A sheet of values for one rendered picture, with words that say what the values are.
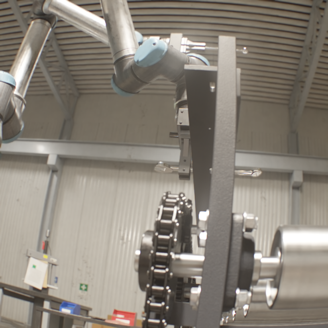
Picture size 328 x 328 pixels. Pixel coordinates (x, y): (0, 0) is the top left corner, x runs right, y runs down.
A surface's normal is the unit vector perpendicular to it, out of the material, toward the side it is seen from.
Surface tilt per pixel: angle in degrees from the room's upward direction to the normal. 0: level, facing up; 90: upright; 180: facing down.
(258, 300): 110
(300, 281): 115
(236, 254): 90
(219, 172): 90
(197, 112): 180
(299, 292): 132
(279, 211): 90
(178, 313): 90
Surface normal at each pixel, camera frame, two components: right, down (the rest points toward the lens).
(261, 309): -0.13, 0.29
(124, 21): 0.41, -0.22
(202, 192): -0.11, 0.91
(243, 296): -0.06, -0.55
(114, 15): -0.15, -0.08
